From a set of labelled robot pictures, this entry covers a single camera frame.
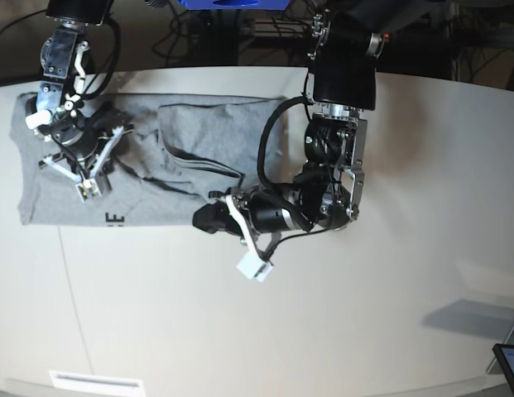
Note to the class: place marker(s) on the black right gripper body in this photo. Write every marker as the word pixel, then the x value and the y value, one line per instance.
pixel 68 128

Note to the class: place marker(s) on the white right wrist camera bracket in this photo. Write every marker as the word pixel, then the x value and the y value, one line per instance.
pixel 85 166

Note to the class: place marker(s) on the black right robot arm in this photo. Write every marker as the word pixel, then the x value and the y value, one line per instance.
pixel 55 114

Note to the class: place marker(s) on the tablet with dark frame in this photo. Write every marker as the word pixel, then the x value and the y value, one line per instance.
pixel 504 353

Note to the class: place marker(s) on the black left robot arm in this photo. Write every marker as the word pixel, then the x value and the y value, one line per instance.
pixel 349 37

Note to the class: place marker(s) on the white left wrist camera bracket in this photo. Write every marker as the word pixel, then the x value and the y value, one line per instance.
pixel 253 265

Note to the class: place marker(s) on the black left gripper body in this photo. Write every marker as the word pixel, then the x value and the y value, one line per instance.
pixel 286 208

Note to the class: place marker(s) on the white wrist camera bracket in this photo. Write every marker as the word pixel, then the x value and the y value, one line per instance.
pixel 253 265
pixel 85 166

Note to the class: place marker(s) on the grey T-shirt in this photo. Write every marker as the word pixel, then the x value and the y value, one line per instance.
pixel 181 148

